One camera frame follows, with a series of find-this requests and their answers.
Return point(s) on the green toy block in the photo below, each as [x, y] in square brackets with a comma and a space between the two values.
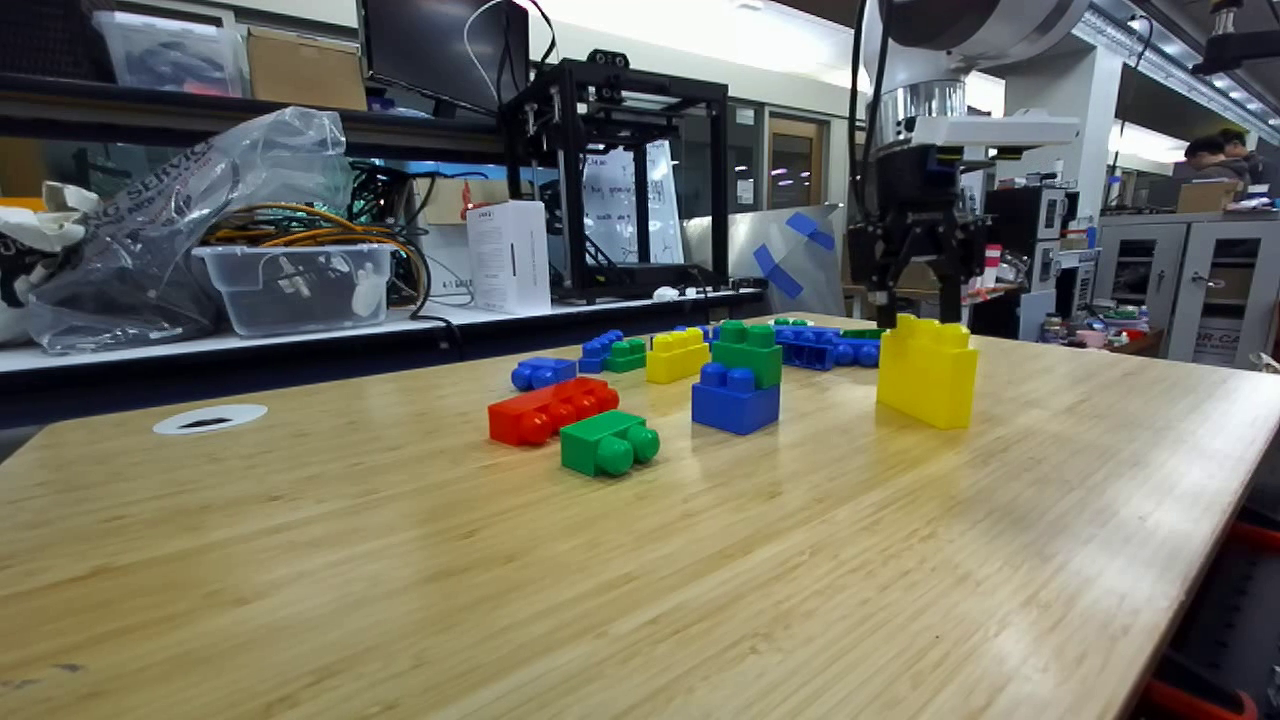
[609, 442]
[861, 329]
[745, 351]
[628, 354]

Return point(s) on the white cardboard box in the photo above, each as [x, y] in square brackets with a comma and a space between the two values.
[510, 258]

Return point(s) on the clear plastic bin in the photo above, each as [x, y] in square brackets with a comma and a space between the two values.
[296, 286]

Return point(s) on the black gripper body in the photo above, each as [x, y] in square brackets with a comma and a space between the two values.
[913, 185]

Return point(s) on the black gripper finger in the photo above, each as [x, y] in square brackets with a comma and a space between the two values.
[953, 286]
[884, 286]

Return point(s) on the long lab workbench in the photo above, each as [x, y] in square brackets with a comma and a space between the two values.
[333, 354]

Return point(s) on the white VR headset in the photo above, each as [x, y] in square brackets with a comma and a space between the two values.
[32, 234]

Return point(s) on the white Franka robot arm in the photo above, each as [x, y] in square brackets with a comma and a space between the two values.
[973, 26]

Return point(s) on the blue square toy block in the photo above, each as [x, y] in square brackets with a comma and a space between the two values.
[732, 404]

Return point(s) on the small brown cardboard box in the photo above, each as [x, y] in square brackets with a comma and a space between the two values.
[1205, 196]

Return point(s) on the black ceiling fixture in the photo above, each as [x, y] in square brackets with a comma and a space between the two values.
[1240, 46]

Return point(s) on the blue long toy block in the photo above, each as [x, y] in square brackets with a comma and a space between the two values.
[807, 347]
[858, 354]
[541, 374]

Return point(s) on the blue wide toy block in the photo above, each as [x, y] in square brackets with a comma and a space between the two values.
[598, 351]

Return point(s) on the white board with blue tape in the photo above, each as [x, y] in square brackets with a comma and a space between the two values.
[784, 262]

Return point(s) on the clear plastic bag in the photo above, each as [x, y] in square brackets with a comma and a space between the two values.
[175, 227]

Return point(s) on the red stool rail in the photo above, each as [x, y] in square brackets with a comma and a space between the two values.
[1200, 701]
[1256, 536]

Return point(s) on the black frame 3D printer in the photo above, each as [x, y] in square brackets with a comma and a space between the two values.
[570, 200]

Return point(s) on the grey cabinet with doors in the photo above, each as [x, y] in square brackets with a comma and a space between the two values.
[1184, 286]

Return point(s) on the yellow toy block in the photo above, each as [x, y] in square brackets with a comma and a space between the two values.
[924, 401]
[924, 347]
[678, 354]

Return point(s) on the black wall shelf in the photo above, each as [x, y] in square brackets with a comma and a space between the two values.
[134, 112]

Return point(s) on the black monitor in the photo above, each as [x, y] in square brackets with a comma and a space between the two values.
[441, 46]

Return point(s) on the clear storage container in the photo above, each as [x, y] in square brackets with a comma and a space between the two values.
[171, 48]

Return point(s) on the red toy block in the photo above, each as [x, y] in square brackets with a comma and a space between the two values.
[549, 410]

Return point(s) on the black machine cabinet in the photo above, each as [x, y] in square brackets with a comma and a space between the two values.
[1024, 234]

